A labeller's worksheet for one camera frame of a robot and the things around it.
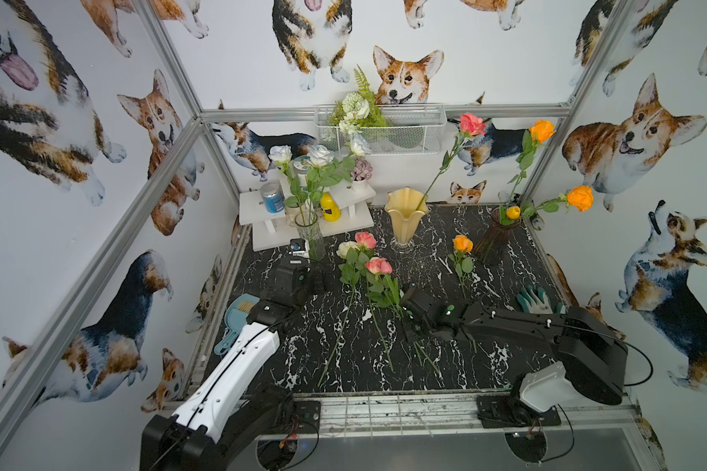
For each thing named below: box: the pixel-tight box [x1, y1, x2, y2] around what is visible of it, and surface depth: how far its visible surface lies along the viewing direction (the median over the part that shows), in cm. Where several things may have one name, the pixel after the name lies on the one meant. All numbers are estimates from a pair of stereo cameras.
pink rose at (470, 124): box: [416, 112, 488, 210], surface depth 82 cm
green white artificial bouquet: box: [327, 63, 388, 137], surface depth 82 cm
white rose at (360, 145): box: [317, 132, 374, 237], surface depth 85 cm
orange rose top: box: [506, 118, 557, 210], surface depth 87 cm
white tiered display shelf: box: [238, 175, 377, 253], surface depth 111 cm
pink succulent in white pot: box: [350, 157, 374, 192], surface depth 101 cm
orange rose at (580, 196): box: [521, 185, 595, 217], surface depth 78 cm
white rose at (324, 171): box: [306, 144, 356, 236], surface depth 87 cm
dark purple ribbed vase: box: [474, 206, 523, 266], surface depth 100 cm
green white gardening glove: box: [516, 284, 566, 315], surface depth 94 cm
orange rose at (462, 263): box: [447, 234, 475, 300], surface depth 105 cm
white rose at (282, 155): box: [269, 145, 309, 236], surface depth 89 cm
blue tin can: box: [260, 181, 286, 214], surface depth 97 cm
